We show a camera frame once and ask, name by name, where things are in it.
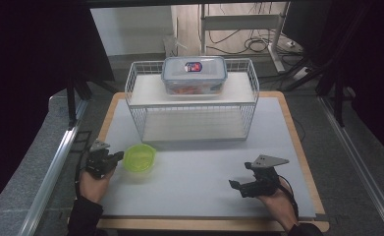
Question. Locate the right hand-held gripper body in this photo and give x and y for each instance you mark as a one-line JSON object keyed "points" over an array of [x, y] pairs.
{"points": [[261, 182]]}

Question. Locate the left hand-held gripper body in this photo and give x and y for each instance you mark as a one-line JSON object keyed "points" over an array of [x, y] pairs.
{"points": [[98, 162]]}

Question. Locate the green plastic bowl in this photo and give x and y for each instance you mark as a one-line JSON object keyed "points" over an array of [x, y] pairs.
{"points": [[139, 158]]}

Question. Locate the clear plastic food container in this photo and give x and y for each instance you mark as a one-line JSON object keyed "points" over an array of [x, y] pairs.
{"points": [[194, 77]]}

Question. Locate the person's left hand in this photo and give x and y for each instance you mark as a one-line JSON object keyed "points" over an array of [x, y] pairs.
{"points": [[94, 187]]}

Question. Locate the person's right hand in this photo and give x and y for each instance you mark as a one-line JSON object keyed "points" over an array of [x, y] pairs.
{"points": [[279, 206]]}

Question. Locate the grey table mat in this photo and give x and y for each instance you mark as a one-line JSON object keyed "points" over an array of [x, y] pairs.
{"points": [[196, 177]]}

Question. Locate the black metal stand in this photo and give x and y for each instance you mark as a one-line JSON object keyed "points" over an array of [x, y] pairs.
{"points": [[338, 98], [71, 98]]}

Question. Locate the white power strip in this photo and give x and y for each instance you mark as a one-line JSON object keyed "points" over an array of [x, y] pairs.
{"points": [[301, 74]]}

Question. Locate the black curtain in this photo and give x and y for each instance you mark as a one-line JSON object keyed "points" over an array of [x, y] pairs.
{"points": [[22, 82], [369, 65]]}

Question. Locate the aluminium rail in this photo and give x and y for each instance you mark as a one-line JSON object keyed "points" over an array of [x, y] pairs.
{"points": [[353, 154], [53, 170]]}

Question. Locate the white desk frame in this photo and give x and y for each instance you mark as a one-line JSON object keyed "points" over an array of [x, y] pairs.
{"points": [[238, 22]]}

